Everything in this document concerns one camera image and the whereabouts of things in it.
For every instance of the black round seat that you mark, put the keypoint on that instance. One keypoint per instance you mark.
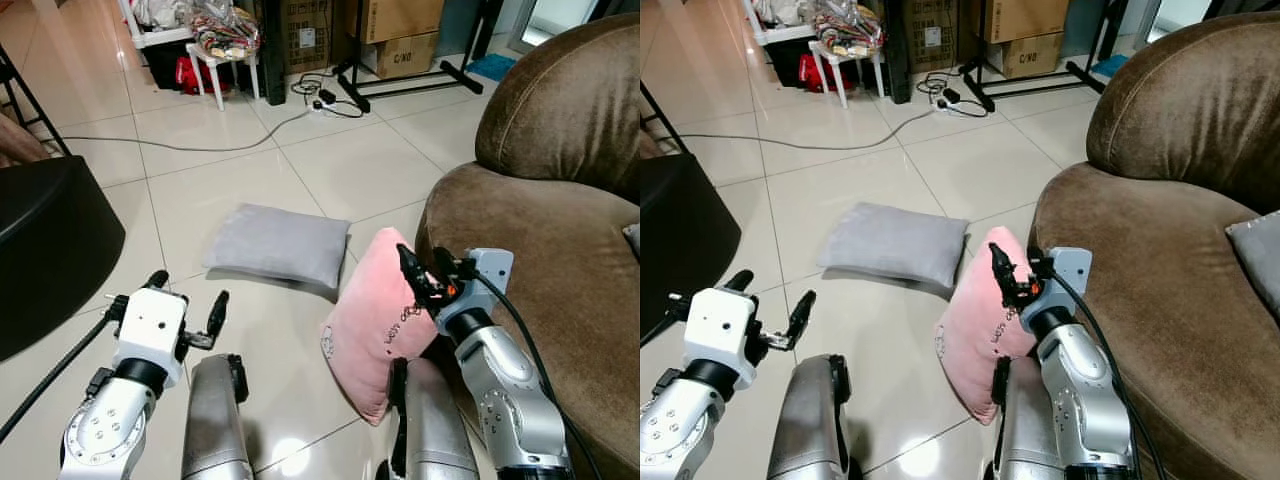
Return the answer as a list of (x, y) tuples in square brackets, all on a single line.
[(50, 250), (685, 240)]

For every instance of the small printed cardboard box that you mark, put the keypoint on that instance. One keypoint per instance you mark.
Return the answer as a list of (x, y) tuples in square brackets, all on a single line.
[(405, 57), (1027, 57)]

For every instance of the patterned plastic bag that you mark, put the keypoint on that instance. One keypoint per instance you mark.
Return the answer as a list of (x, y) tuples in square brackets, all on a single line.
[(848, 26), (225, 28)]

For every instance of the black metal stand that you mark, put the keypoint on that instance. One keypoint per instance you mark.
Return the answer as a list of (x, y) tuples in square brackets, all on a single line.
[(420, 85), (1040, 85)]

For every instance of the silver robot leg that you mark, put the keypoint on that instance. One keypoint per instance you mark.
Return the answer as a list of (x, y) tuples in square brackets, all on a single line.
[(1025, 430), (808, 420), (215, 420), (435, 430)]

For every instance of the teal floor mat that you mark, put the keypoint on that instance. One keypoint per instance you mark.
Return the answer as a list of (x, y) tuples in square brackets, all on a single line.
[(492, 67), (1110, 66)]

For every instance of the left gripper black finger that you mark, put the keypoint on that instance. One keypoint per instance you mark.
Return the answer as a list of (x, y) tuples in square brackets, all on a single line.
[(157, 281), (738, 281), (801, 315), (217, 315)]

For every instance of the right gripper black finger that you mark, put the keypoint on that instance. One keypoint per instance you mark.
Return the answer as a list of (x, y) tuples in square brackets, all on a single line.
[(412, 272), (1002, 272), (444, 263), (1036, 263)]

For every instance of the red bag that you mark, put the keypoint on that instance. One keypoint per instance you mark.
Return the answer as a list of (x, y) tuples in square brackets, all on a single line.
[(820, 72), (195, 75)]

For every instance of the silver right robot leg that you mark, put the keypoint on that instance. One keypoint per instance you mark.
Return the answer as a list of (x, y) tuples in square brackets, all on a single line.
[(1025, 430), (435, 430)]

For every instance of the grey rectangular pillow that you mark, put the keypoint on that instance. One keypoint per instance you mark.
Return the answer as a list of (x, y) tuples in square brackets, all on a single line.
[(633, 240), (895, 245), (280, 245), (1258, 250)]

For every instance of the white plastic stool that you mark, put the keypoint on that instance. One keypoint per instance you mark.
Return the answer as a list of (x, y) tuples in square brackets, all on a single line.
[(845, 55), (222, 55)]

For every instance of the pink plush pillow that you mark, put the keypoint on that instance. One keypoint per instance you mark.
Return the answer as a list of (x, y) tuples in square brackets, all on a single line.
[(375, 330), (975, 340)]

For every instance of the white power strip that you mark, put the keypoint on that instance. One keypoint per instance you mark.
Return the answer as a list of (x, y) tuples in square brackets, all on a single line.
[(325, 103), (950, 101)]

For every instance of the silver left robot leg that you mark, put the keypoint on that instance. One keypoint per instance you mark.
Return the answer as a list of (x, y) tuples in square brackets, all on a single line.
[(808, 420), (215, 420)]

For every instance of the brown round velvet sofa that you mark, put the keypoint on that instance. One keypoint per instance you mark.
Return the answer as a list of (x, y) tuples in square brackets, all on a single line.
[(1160, 250), (540, 230)]

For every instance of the dark labelled cardboard box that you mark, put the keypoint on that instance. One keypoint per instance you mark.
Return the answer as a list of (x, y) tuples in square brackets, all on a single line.
[(308, 35), (933, 35)]

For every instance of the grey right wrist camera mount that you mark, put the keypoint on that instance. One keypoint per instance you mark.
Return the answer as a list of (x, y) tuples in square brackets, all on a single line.
[(490, 275), (1072, 275)]

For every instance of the large plain cardboard box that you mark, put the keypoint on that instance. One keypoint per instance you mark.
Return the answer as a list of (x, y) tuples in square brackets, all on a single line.
[(1028, 18), (405, 18)]

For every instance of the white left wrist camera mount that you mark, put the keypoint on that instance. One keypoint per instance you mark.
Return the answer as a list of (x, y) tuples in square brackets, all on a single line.
[(150, 325), (720, 325)]

